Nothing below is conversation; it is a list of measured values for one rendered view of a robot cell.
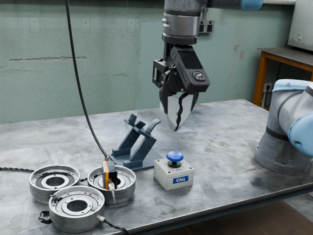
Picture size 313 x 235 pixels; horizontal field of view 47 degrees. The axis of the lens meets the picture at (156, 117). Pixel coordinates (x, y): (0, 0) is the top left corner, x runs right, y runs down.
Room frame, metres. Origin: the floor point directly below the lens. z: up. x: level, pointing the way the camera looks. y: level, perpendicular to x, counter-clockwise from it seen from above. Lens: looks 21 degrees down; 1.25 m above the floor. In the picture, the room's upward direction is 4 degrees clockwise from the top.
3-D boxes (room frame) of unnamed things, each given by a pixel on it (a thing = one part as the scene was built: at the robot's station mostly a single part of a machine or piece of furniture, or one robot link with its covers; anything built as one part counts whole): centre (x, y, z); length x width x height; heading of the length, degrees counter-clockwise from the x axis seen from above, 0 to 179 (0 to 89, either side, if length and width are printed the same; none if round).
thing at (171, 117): (0.76, -0.02, 0.97); 0.06 x 0.03 x 0.09; 26
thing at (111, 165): (0.65, 0.08, 0.85); 0.17 x 0.02 x 0.04; 15
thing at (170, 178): (0.75, -0.05, 0.82); 0.08 x 0.07 x 0.05; 117
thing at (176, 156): (0.74, -0.05, 0.85); 0.04 x 0.04 x 0.05
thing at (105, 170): (0.67, 0.10, 0.85); 0.05 x 0.02 x 0.04; 15
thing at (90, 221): (0.58, 0.14, 0.82); 0.10 x 0.10 x 0.04
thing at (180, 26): (0.76, -0.04, 1.16); 0.08 x 0.08 x 0.05
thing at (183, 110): (0.77, -0.05, 0.97); 0.06 x 0.03 x 0.09; 26
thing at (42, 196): (0.66, 0.21, 0.82); 0.10 x 0.10 x 0.04
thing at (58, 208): (0.58, 0.14, 0.82); 0.08 x 0.08 x 0.02
